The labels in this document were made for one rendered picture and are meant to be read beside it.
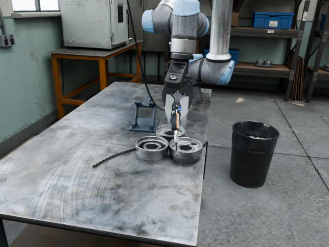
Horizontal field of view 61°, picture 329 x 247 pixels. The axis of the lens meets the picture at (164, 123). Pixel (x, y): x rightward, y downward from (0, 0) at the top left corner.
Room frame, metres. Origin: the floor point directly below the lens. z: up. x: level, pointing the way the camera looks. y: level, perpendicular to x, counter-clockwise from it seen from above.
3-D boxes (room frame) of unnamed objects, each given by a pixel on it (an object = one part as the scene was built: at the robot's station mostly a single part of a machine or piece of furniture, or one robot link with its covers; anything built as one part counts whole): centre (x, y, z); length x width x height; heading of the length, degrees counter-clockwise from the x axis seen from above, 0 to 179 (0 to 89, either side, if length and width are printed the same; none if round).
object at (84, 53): (3.55, 0.79, 0.39); 1.50 x 0.62 x 0.78; 170
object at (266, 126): (1.89, -0.68, 0.21); 0.34 x 0.34 x 0.43
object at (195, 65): (1.37, -0.12, 0.97); 0.13 x 0.12 x 0.14; 67
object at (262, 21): (4.31, -1.49, 1.11); 0.52 x 0.38 x 0.22; 80
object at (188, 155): (0.79, -0.07, 0.82); 0.10 x 0.10 x 0.04
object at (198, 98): (1.38, -0.12, 0.85); 0.15 x 0.15 x 0.10
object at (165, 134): (0.89, -0.02, 0.82); 0.10 x 0.10 x 0.04
